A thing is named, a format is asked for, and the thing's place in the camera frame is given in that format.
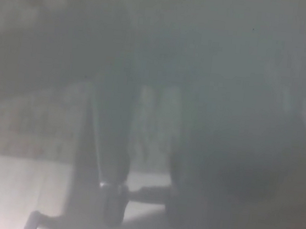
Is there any white rolling whiteboard grey frame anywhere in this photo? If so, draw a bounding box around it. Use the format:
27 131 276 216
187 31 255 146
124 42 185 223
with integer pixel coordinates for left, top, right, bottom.
0 0 306 229

